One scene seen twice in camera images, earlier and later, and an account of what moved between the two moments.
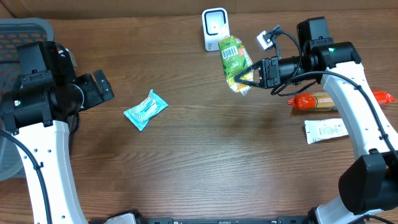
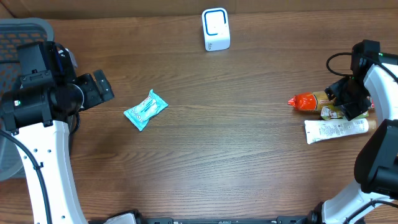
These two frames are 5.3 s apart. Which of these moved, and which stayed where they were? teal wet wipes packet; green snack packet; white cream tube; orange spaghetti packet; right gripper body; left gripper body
Moved: right gripper body; green snack packet
Stayed: left gripper body; teal wet wipes packet; white cream tube; orange spaghetti packet
